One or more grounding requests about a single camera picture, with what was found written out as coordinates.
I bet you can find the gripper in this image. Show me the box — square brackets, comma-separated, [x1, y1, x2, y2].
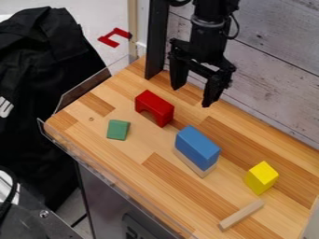
[167, 16, 239, 108]

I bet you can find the red arch block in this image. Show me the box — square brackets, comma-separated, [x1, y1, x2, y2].
[134, 89, 176, 129]

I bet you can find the blue block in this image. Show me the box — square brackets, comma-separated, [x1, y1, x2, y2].
[172, 124, 224, 179]

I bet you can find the green wedge block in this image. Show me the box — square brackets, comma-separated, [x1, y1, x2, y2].
[105, 119, 132, 142]

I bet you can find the yellow cube block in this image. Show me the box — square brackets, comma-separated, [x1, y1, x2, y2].
[243, 160, 281, 196]

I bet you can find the plain wooden stick block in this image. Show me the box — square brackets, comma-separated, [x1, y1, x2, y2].
[217, 199, 266, 232]

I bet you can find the red clamp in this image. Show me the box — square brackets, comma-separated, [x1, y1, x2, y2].
[97, 27, 133, 49]

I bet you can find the black cloth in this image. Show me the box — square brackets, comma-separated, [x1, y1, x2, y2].
[0, 6, 109, 213]

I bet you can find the black upright post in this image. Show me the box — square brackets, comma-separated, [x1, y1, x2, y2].
[143, 0, 173, 80]

